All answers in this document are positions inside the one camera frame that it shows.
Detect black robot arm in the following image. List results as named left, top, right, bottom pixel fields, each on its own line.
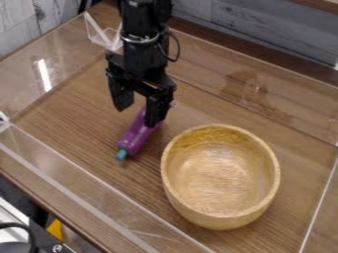
left=105, top=0, right=177, bottom=127

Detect yellow and black equipment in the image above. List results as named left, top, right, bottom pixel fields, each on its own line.
left=29, top=218, right=78, bottom=253

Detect purple toy eggplant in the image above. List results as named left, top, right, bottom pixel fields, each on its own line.
left=116, top=109, right=163, bottom=161

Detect black cable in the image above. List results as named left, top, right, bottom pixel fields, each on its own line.
left=0, top=221, right=38, bottom=253

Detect light wooden bowl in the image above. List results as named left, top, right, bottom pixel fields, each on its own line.
left=161, top=124, right=281, bottom=230

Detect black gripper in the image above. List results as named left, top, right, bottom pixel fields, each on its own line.
left=105, top=34, right=176, bottom=127

